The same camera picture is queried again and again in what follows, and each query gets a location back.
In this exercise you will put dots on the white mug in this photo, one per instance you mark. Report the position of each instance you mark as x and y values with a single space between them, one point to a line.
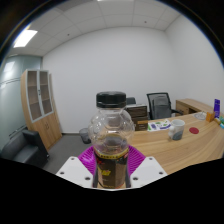
176 129

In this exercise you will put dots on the grey mesh waste bin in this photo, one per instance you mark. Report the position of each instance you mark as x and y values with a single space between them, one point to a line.
84 135

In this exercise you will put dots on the blue box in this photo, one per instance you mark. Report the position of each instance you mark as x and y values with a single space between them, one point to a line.
217 108

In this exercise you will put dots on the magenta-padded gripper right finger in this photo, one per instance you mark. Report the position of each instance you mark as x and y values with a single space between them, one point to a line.
146 170

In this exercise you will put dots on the dark wooden drawer pedestal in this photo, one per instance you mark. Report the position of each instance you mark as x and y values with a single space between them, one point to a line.
137 116

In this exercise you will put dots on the white printed paper sheet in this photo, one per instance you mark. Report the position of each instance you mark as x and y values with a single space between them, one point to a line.
159 125

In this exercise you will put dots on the black mesh office chair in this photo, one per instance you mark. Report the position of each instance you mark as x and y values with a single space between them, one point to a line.
160 106

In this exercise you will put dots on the rectangular ceiling light panel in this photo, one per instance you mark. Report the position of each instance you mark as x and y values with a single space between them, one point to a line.
24 37

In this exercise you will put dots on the clear glass ashtray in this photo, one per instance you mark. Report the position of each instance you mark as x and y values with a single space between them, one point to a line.
200 115

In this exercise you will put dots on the wooden glass-door cabinet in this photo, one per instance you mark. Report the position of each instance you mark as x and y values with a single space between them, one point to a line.
39 105

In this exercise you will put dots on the orange small container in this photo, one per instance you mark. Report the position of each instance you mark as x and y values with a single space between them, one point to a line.
210 116

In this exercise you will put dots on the flat round red coaster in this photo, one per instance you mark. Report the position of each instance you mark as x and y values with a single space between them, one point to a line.
193 130

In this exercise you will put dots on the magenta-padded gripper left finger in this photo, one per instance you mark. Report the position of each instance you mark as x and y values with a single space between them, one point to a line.
76 170

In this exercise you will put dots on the black leather sofa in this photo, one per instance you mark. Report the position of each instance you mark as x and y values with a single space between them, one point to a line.
24 148

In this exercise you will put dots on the clear black-capped drink bottle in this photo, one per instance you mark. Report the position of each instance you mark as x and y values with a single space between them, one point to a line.
111 140

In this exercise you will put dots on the low wooden side cabinet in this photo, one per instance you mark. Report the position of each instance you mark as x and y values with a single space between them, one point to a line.
191 106

